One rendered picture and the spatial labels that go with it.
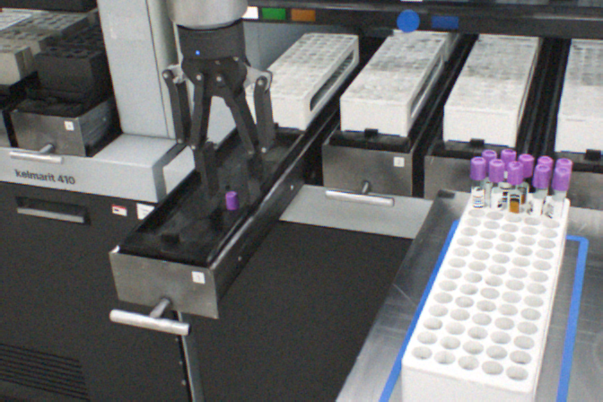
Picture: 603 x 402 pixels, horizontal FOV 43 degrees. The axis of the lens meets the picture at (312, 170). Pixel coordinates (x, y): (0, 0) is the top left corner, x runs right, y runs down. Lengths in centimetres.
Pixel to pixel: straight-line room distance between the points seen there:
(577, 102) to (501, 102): 10
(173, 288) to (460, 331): 38
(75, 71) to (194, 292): 59
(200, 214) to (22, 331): 79
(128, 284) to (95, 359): 70
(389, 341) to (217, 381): 80
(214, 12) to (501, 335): 44
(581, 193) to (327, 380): 57
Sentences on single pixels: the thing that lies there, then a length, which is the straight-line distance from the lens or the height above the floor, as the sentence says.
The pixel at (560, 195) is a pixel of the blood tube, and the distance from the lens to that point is 80.
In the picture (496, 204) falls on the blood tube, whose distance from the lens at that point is 81.
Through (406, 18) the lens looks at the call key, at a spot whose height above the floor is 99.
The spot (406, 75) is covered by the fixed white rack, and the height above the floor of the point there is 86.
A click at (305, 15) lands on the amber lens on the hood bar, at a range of 113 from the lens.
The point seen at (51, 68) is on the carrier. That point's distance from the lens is 141.
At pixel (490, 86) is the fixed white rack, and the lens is 118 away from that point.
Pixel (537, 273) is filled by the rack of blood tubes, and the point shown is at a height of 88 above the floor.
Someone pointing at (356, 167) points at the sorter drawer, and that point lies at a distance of 112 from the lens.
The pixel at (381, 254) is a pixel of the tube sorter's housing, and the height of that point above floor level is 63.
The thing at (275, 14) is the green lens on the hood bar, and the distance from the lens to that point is 114.
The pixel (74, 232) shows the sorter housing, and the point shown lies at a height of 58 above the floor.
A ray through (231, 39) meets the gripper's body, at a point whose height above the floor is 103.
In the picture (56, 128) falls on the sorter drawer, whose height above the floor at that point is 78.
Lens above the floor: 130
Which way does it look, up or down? 28 degrees down
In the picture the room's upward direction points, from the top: 4 degrees counter-clockwise
